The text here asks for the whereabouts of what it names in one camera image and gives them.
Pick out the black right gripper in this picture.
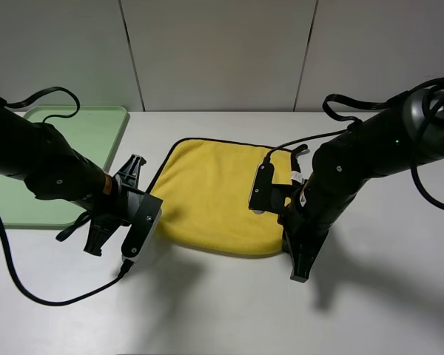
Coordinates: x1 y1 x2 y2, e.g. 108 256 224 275
280 180 332 283

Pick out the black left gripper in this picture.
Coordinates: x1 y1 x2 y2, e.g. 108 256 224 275
81 155 147 257

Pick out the yellow towel with black trim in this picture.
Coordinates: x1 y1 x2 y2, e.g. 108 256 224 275
147 138 283 257

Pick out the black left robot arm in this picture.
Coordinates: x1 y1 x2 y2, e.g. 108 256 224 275
0 87 161 260

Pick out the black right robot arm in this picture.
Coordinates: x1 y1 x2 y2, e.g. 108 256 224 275
279 77 444 283

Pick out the light green plastic tray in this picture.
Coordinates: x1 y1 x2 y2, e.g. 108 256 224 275
0 106 129 229

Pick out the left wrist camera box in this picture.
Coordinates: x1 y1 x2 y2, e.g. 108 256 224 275
121 194 163 263

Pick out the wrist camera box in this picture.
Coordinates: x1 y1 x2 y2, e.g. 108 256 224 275
249 158 299 214
121 194 163 263

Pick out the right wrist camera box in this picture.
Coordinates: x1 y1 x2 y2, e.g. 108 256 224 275
249 158 299 214

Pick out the black left camera cable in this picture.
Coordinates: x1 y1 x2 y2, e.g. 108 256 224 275
0 87 134 308

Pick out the black camera cable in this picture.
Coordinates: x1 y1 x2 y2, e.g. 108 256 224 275
0 87 134 308
265 75 444 214

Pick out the black right camera cable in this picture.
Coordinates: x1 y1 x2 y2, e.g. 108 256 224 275
265 75 444 214

